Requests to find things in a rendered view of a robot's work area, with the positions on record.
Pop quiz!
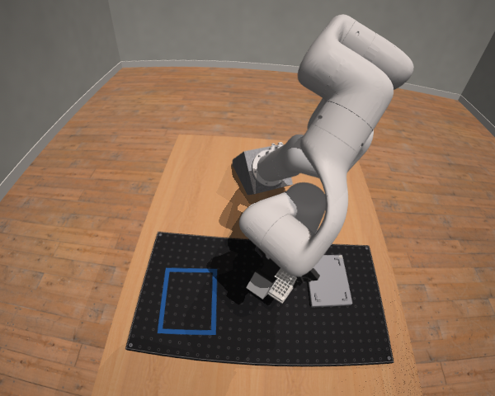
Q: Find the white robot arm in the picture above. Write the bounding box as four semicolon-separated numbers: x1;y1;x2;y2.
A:
239;15;413;299

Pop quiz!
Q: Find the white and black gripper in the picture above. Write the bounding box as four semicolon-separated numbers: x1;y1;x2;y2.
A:
258;248;320;288

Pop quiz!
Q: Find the blue tape outline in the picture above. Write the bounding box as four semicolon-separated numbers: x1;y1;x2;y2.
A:
158;268;217;335

